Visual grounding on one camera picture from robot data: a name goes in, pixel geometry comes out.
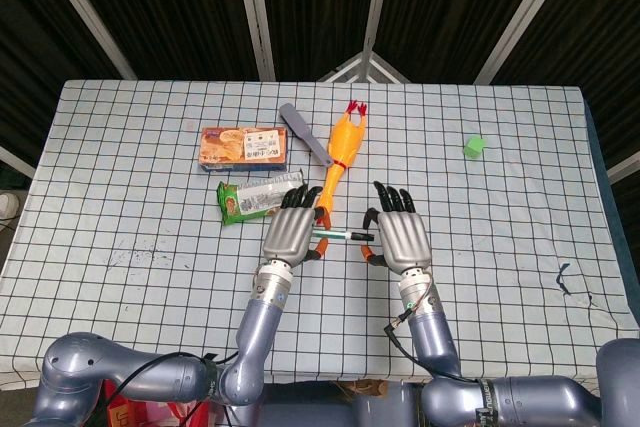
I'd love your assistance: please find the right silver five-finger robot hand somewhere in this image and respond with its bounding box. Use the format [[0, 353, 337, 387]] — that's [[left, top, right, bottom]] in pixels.
[[359, 180, 432, 271]]

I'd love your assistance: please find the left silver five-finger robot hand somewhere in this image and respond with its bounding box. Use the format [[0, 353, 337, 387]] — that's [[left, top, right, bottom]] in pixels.
[[262, 184, 331, 268]]

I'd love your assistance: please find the green snack packet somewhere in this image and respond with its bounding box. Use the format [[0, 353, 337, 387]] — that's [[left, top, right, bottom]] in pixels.
[[215, 170, 306, 227]]

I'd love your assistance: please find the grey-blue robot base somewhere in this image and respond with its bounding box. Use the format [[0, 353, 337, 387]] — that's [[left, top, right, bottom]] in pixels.
[[259, 381, 426, 427]]

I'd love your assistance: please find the orange biscuit box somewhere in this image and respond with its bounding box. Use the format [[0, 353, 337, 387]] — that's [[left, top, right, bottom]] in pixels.
[[198, 126, 290, 174]]

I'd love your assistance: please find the yellow rubber chicken toy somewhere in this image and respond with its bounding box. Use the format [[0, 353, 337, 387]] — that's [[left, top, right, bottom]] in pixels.
[[315, 100, 370, 231]]

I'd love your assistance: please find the green cube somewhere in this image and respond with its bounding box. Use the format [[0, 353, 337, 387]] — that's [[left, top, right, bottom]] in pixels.
[[462, 134, 489, 160]]

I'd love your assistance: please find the grey plastic spatula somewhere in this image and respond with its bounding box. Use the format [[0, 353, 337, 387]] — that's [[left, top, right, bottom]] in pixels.
[[278, 102, 335, 168]]

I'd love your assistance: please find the white black checkered tablecloth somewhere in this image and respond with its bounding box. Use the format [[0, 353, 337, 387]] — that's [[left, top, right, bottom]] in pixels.
[[0, 78, 640, 395]]

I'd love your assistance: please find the brown crumpled paper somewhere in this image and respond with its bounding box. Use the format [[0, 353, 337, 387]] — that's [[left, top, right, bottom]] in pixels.
[[335, 380, 389, 397]]

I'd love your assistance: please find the red plastic bag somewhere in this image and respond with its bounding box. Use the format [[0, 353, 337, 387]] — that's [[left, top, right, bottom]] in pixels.
[[102, 379, 216, 427]]

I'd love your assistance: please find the black right arm jack cable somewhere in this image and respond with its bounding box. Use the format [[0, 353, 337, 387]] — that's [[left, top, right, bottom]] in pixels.
[[383, 314, 476, 383]]

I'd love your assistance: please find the white triangular frame brace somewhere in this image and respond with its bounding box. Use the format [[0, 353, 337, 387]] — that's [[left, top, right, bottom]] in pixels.
[[317, 50, 412, 84]]

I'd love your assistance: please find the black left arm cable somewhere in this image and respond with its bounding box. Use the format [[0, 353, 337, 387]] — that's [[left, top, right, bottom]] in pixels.
[[107, 350, 241, 427]]

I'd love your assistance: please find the white metal frame beam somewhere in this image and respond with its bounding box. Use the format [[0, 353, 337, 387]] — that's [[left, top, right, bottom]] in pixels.
[[232, 0, 277, 82], [360, 0, 396, 56], [32, 0, 139, 81], [473, 0, 582, 85]]

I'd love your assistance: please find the short white frame beam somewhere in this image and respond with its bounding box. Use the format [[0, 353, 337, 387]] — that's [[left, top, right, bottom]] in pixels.
[[606, 150, 640, 184], [0, 145, 37, 179]]

